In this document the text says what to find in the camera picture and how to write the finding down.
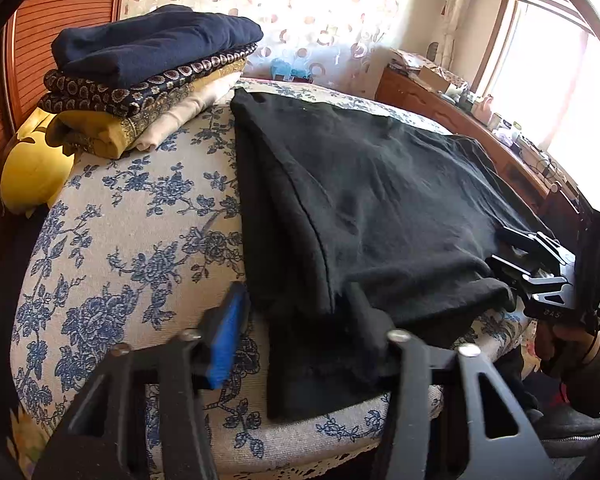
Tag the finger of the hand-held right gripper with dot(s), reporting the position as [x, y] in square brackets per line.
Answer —
[520, 275]
[535, 247]

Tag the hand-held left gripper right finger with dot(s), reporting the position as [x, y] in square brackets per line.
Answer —
[420, 385]

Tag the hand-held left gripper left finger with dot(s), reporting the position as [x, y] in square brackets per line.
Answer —
[227, 340]

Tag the black printed t-shirt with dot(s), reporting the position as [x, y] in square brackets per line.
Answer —
[380, 185]

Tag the person's right forearm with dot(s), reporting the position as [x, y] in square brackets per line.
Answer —
[595, 380]

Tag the stack of folded clothes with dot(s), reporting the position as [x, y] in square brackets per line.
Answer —
[110, 130]

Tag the person's right hand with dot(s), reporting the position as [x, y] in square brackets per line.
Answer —
[565, 345]

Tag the blue floral bed cover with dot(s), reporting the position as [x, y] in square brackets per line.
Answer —
[130, 260]

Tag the wooden cabinet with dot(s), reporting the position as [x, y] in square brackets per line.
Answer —
[460, 120]

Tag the black zippered garment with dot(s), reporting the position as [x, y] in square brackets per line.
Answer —
[575, 430]

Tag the window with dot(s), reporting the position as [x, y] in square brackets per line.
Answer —
[555, 70]

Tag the cardboard box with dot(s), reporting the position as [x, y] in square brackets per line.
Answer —
[432, 79]

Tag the yellow pillow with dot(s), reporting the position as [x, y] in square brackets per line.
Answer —
[35, 170]

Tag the folded navy patterned garment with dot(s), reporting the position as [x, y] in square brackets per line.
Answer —
[130, 87]

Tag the light blue cloth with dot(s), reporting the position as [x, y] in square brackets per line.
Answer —
[290, 69]

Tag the white circle-patterned curtain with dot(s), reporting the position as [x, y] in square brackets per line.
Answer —
[290, 20]

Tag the wooden headboard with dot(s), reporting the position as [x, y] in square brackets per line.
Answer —
[55, 10]

